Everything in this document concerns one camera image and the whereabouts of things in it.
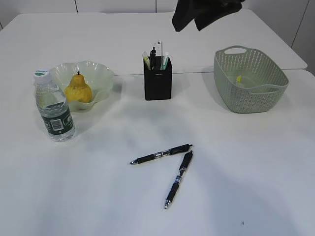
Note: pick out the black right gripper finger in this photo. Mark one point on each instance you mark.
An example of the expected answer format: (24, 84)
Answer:
(185, 12)
(216, 9)

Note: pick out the clear plastic ruler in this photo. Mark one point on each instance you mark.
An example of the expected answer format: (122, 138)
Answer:
(158, 46)

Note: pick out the mint green utility knife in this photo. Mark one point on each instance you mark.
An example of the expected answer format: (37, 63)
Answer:
(164, 61)

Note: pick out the black pen apart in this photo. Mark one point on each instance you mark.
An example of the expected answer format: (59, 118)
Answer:
(153, 58)

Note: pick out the yellow green pen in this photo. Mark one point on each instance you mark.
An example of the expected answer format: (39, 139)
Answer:
(146, 60)

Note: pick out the yellow white waste paper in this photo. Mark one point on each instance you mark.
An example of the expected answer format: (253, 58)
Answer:
(247, 82)

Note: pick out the yellow pear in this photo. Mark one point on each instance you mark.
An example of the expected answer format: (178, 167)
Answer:
(78, 90)

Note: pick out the black pen across ruler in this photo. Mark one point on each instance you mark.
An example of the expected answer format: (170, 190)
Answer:
(171, 151)

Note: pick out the clear water bottle green label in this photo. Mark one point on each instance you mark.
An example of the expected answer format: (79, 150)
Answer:
(53, 107)

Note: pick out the black square pen holder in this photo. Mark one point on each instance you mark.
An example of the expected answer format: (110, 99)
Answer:
(157, 82)

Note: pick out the green woven plastic basket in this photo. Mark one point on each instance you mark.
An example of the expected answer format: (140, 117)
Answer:
(253, 63)

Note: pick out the green glass scalloped plate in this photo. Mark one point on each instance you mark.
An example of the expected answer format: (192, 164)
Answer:
(97, 76)

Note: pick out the black pen under ruler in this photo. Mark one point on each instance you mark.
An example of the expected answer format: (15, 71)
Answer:
(175, 186)

